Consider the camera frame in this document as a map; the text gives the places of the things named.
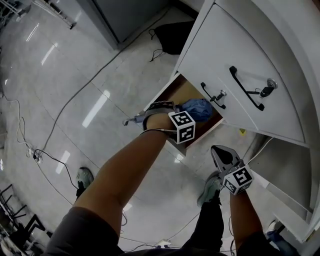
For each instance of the person's black trouser leg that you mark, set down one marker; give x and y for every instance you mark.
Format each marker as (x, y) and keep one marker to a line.
(208, 225)

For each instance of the white metal rack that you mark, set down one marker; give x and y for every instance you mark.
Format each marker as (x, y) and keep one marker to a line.
(58, 12)

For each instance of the white socket strip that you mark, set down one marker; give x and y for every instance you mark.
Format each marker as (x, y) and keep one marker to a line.
(163, 243)

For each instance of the person's left grey shoe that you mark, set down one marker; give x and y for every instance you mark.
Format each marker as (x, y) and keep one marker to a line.
(84, 176)

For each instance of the person's right grey shoe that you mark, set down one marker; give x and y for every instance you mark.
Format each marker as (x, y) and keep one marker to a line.
(210, 190)

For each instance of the white power strip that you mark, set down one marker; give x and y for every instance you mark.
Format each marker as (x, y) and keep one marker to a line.
(37, 157)

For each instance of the black metal chair frame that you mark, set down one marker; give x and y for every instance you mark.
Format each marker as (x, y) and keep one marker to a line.
(17, 220)

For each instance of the person's left forearm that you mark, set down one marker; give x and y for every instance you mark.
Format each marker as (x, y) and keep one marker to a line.
(130, 170)

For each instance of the white metal cabinet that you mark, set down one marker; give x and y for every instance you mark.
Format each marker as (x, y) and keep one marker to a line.
(225, 45)

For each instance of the small black key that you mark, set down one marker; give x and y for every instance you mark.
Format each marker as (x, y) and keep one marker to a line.
(219, 95)

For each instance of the yellow floor marker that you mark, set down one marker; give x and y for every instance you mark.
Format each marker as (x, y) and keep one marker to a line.
(242, 131)

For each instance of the person's right forearm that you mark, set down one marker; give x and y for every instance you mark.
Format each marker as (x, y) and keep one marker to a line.
(243, 217)

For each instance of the person's grey shoe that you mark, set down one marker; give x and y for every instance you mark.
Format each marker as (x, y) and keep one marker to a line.
(210, 190)
(84, 176)

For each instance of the white drawer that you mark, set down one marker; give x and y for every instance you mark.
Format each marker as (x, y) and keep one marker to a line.
(182, 87)

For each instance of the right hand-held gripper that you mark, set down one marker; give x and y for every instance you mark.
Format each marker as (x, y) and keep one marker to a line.
(237, 180)

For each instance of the person's grey shirt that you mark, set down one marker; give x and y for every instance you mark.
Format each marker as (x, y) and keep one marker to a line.
(85, 235)

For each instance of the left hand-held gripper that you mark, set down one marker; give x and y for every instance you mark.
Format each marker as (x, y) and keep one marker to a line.
(185, 127)

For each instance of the grey metal cabinet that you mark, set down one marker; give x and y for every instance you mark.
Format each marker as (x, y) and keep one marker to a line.
(130, 17)

